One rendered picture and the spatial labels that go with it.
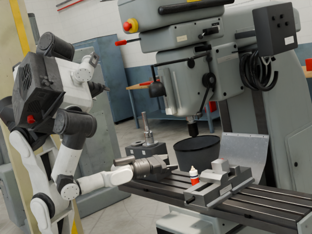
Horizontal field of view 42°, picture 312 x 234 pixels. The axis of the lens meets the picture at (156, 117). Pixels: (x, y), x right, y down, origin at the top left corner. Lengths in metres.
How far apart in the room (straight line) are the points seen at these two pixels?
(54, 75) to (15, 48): 1.64
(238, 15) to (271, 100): 0.46
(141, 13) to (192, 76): 0.36
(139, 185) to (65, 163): 0.69
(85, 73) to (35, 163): 0.52
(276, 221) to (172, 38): 0.85
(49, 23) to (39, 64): 9.92
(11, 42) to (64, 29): 8.40
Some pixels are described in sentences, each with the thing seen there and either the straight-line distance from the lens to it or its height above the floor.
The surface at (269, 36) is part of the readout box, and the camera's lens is 1.82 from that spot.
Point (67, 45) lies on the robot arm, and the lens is 1.93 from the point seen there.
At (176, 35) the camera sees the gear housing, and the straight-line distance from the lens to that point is 1.75.
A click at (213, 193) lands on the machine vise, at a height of 0.99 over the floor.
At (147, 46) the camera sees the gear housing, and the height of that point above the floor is 1.66.
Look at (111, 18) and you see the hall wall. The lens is 9.70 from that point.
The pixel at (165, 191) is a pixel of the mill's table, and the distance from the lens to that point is 2.10.
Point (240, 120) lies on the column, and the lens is 2.25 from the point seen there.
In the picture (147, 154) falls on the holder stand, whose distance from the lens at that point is 2.20.
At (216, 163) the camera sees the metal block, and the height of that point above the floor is 1.08.
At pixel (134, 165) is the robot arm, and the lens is 1.84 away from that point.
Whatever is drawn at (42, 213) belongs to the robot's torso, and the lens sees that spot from 2.04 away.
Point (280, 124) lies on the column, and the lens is 2.17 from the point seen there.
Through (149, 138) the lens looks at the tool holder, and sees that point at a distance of 2.22.
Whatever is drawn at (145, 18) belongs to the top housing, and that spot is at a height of 1.77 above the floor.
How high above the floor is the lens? 1.68
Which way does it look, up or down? 11 degrees down
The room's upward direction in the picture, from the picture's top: 12 degrees counter-clockwise
